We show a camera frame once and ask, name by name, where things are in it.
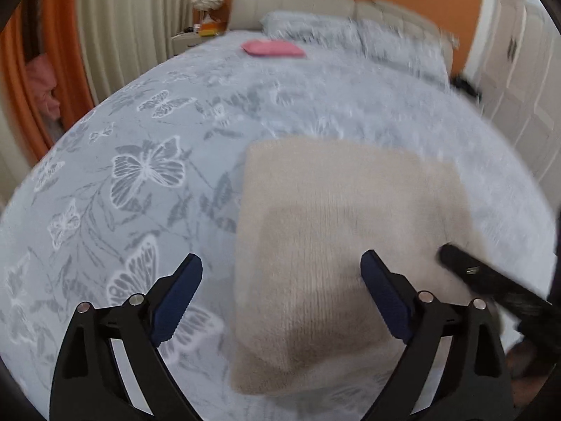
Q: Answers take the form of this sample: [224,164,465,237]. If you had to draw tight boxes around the white wardrobe doors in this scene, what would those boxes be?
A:
[465,0,561,180]

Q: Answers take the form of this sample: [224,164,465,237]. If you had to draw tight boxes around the dark object beside bed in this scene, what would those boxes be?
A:
[449,72,484,106]

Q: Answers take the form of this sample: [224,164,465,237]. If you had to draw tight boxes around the cream padded headboard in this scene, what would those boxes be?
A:
[229,0,459,53]

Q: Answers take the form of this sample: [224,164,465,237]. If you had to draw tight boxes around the cream curtain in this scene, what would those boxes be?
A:
[76,0,196,106]

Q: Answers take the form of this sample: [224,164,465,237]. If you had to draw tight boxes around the cream knit cardigan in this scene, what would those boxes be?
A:
[230,138,505,397]

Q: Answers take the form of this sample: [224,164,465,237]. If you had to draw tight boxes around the pink hanging garment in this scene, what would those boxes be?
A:
[26,53,62,120]

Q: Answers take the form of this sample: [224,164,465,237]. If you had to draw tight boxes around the pink folded cloth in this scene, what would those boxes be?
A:
[242,39,307,59]

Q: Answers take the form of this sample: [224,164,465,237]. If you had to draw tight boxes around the cream nightstand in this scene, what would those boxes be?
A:
[170,31,212,59]

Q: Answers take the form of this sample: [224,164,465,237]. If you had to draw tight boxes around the orange curtain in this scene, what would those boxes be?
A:
[0,0,95,150]

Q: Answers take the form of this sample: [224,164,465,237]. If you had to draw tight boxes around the grey butterfly print blanket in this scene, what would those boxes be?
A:
[0,28,557,421]

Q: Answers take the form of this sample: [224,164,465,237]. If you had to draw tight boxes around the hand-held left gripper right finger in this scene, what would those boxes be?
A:
[360,250,514,421]

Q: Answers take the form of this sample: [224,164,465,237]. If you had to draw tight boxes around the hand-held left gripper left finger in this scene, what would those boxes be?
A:
[49,253,203,421]

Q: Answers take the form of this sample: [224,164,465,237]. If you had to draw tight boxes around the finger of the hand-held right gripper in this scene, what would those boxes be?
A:
[439,243,554,319]

